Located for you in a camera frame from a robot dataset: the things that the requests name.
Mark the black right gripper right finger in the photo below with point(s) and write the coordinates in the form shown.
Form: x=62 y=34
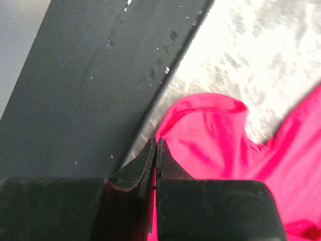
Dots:
x=193 y=209

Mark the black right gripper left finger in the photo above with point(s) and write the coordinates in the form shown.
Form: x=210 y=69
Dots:
x=119 y=207

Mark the pink t shirt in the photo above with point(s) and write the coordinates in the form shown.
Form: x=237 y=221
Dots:
x=206 y=135

